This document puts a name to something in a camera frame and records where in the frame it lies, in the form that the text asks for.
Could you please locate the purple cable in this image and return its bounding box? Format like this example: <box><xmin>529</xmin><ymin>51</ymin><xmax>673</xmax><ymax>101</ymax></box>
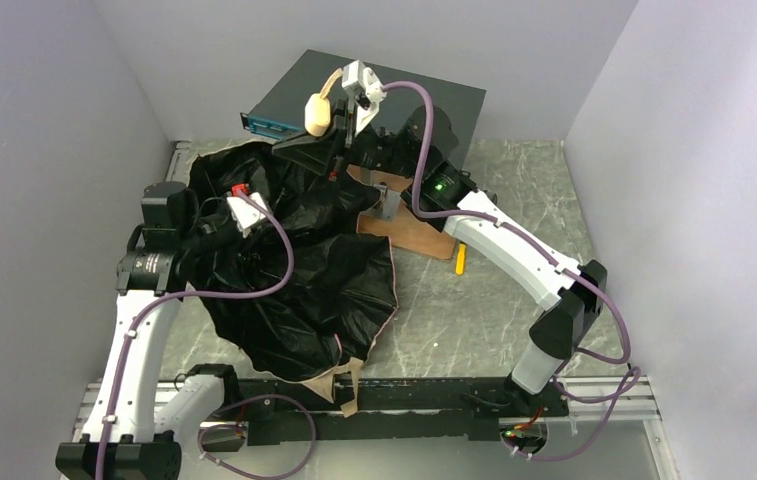
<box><xmin>94</xmin><ymin>192</ymin><xmax>318</xmax><ymax>480</ymax></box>
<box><xmin>383</xmin><ymin>80</ymin><xmax>644</xmax><ymax>464</ymax></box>

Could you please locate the aluminium frame rail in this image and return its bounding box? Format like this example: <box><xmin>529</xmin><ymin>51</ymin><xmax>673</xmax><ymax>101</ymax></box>
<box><xmin>59</xmin><ymin>139</ymin><xmax>664</xmax><ymax>480</ymax></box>

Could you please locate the beige umbrella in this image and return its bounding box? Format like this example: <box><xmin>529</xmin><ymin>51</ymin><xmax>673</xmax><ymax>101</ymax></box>
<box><xmin>187</xmin><ymin>68</ymin><xmax>400</xmax><ymax>420</ymax></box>

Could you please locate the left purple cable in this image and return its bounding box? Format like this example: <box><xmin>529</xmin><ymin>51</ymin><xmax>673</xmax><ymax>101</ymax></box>
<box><xmin>94</xmin><ymin>192</ymin><xmax>318</xmax><ymax>480</ymax></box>

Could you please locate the metal stand bracket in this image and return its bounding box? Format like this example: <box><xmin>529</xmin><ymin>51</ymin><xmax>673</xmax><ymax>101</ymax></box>
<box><xmin>358</xmin><ymin>167</ymin><xmax>410</xmax><ymax>221</ymax></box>

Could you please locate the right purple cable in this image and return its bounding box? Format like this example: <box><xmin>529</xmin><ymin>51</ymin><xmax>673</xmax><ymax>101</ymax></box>
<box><xmin>383</xmin><ymin>80</ymin><xmax>644</xmax><ymax>464</ymax></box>

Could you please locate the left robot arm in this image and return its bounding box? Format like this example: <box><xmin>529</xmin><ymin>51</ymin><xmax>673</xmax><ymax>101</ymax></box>
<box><xmin>55</xmin><ymin>181</ymin><xmax>266</xmax><ymax>479</ymax></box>

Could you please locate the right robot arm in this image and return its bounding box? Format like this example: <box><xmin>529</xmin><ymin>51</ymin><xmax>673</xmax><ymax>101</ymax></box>
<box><xmin>272</xmin><ymin>106</ymin><xmax>607</xmax><ymax>395</ymax></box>

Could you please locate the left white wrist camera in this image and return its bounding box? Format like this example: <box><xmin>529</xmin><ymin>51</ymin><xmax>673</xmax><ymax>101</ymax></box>
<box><xmin>226</xmin><ymin>183</ymin><xmax>270</xmax><ymax>238</ymax></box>

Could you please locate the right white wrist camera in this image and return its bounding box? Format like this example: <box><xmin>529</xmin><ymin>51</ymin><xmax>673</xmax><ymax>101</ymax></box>
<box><xmin>341</xmin><ymin>60</ymin><xmax>386</xmax><ymax>137</ymax></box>

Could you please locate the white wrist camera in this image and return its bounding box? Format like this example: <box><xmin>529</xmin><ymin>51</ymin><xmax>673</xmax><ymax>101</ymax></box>
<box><xmin>226</xmin><ymin>183</ymin><xmax>270</xmax><ymax>238</ymax></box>
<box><xmin>341</xmin><ymin>60</ymin><xmax>386</xmax><ymax>137</ymax></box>

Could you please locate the wooden base board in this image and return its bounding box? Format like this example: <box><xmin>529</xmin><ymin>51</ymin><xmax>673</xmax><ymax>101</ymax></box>
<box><xmin>348</xmin><ymin>166</ymin><xmax>457</xmax><ymax>261</ymax></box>

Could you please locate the yellow handled screwdriver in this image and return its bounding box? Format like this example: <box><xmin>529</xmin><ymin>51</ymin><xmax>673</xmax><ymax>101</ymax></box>
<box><xmin>455</xmin><ymin>242</ymin><xmax>467</xmax><ymax>276</ymax></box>

